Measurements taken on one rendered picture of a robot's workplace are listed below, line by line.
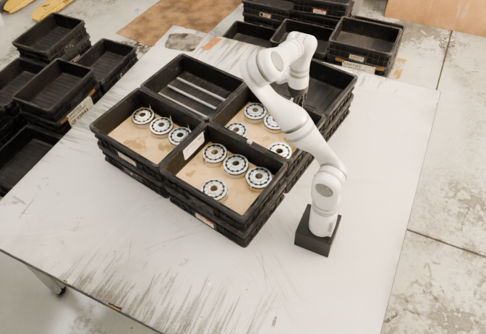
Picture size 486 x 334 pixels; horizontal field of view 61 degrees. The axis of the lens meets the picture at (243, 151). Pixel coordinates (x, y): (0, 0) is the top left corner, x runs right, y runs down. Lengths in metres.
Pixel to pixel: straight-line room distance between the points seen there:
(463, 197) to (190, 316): 1.89
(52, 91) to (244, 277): 1.77
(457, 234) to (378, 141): 0.91
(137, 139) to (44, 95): 1.08
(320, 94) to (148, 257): 1.05
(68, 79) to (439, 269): 2.45
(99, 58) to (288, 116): 2.17
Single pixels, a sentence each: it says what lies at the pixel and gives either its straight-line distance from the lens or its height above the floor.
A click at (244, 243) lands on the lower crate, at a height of 0.73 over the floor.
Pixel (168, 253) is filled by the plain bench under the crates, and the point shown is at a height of 0.70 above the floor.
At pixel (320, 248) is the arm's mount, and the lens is 1.59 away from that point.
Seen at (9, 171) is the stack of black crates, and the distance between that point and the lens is 2.80.
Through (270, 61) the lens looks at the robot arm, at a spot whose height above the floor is 1.47.
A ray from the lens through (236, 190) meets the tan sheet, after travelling 1.62.
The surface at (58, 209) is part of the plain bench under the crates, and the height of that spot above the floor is 0.70.
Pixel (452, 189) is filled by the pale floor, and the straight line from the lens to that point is 2.88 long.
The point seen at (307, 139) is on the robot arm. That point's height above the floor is 1.25.
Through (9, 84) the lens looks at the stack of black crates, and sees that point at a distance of 3.23.
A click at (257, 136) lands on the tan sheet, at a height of 0.83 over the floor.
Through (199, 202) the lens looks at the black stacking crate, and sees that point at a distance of 1.57.
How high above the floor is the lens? 2.16
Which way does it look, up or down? 50 degrees down
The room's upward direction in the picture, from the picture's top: 3 degrees counter-clockwise
